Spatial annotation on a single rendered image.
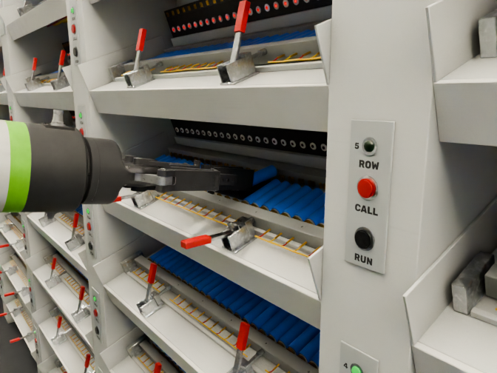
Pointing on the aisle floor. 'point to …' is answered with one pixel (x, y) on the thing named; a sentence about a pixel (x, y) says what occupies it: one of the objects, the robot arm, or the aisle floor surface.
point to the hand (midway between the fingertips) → (226, 177)
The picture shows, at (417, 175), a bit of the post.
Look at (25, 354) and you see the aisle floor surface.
